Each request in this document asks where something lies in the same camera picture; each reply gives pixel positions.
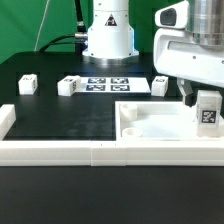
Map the white L-shaped obstacle fence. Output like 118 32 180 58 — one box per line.
0 104 224 166

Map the fiducial marker sheet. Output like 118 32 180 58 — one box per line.
76 77 150 93

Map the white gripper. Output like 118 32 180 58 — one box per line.
153 28 224 107

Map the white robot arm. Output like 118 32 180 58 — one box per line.
153 0 224 105

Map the black cable bundle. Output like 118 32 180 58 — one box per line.
39 0 89 53

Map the white thin cable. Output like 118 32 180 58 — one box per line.
34 0 51 52

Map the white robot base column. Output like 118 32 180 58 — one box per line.
82 0 139 65

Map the white square tabletop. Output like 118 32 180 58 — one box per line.
115 101 224 141

